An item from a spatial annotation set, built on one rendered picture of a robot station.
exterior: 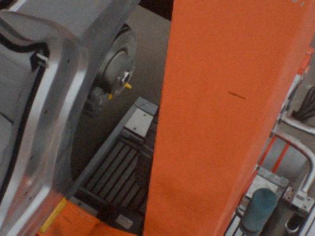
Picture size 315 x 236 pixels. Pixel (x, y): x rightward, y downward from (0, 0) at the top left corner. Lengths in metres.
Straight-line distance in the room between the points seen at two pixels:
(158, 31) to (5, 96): 1.66
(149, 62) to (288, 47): 2.57
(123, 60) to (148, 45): 1.21
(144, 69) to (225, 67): 2.45
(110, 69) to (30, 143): 0.56
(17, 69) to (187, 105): 0.96
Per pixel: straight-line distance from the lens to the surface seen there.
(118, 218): 2.39
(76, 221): 2.12
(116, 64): 2.13
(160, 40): 3.37
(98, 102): 2.11
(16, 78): 1.83
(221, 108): 0.88
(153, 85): 3.19
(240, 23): 0.73
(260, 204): 2.13
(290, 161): 2.04
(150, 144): 1.87
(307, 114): 2.03
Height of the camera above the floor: 2.66
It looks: 59 degrees down
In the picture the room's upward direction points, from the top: 6 degrees clockwise
